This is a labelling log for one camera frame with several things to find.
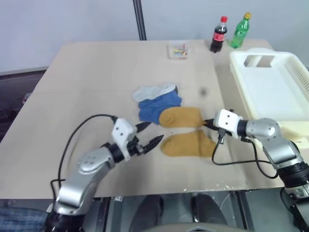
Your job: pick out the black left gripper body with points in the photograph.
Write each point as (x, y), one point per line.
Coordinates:
(136, 147)

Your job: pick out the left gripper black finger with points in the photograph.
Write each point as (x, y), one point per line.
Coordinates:
(142, 126)
(154, 143)

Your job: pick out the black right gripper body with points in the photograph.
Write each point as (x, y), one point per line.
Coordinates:
(214, 125)

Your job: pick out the mustard yellow sock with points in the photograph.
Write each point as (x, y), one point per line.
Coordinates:
(181, 117)
(186, 145)

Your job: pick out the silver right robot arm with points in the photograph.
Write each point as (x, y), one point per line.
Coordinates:
(277, 145)

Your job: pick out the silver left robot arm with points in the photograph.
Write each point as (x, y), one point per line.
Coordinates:
(79, 183)

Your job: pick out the blue sock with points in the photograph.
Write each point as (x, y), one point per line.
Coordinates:
(154, 107)

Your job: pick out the grey and white sock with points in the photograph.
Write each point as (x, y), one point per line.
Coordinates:
(149, 91)

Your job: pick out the white plastic basket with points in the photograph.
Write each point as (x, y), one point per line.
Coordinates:
(268, 91)

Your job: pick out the clear box of coloured pins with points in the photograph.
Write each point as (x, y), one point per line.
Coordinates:
(179, 50)

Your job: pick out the dark rounded shape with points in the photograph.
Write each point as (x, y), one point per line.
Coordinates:
(207, 210)

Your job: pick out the cola bottle with red cap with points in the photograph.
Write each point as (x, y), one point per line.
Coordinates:
(218, 36)

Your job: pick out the green bottle with yellow cap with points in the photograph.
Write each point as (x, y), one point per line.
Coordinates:
(239, 33)

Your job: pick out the grey rounded robot body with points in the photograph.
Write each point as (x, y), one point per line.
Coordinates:
(198, 227)

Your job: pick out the blue checked fabric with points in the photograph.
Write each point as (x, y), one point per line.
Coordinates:
(19, 217)

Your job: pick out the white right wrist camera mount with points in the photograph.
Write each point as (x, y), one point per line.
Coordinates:
(227, 120)

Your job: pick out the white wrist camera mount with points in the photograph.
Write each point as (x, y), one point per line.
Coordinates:
(227, 120)
(122, 134)

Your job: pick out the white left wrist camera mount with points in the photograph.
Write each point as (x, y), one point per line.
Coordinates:
(122, 134)

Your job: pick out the grey metal table frame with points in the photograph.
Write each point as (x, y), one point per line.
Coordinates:
(253, 210)

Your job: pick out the black metal post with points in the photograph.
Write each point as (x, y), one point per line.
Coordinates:
(140, 21)

